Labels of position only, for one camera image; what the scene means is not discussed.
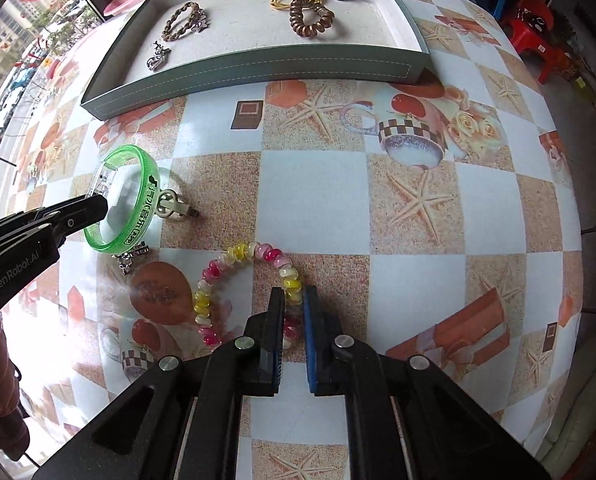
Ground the pink yellow spiral bracelet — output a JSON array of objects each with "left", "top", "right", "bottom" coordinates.
[{"left": 192, "top": 242, "right": 305, "bottom": 351}]

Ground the green translucent bangle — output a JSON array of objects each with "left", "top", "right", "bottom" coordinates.
[{"left": 84, "top": 144, "right": 160, "bottom": 255}]

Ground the braided beige rope bracelet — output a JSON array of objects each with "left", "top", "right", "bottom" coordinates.
[{"left": 160, "top": 0, "right": 204, "bottom": 44}]

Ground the grey jewelry tray box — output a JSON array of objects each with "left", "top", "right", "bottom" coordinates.
[{"left": 81, "top": 0, "right": 430, "bottom": 119}]

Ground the patterned tablecloth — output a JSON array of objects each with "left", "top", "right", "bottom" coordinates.
[{"left": 0, "top": 0, "right": 582, "bottom": 479}]

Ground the red plastic stool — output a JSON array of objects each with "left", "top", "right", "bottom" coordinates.
[{"left": 501, "top": 0, "right": 572, "bottom": 84}]

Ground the brown spiral hair tie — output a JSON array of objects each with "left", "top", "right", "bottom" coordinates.
[{"left": 288, "top": 0, "right": 336, "bottom": 39}]

